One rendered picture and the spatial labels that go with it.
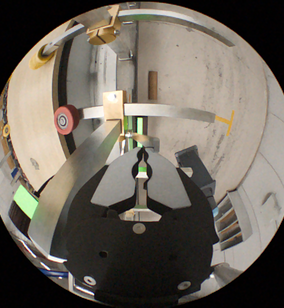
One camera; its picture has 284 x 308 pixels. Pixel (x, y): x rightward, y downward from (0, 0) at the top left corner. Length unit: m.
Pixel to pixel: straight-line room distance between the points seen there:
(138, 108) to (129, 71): 0.21
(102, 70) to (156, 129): 0.89
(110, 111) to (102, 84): 0.30
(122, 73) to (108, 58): 0.17
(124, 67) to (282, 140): 2.67
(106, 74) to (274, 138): 2.77
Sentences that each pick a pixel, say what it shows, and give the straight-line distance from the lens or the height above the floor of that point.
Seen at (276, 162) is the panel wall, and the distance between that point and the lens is 2.62.
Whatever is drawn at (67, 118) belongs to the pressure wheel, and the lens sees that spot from 0.29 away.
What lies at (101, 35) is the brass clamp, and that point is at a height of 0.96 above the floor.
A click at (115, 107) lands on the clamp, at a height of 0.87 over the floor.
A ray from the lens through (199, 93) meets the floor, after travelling 1.26.
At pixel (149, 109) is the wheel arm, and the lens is 0.26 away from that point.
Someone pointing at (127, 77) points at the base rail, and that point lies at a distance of 0.43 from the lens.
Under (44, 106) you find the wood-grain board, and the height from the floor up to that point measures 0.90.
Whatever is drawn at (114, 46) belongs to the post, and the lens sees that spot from 0.32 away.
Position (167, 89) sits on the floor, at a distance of 1.14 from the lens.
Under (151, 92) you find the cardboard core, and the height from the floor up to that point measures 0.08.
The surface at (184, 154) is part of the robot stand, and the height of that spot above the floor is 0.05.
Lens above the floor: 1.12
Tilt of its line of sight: 56 degrees down
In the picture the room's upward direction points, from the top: 177 degrees counter-clockwise
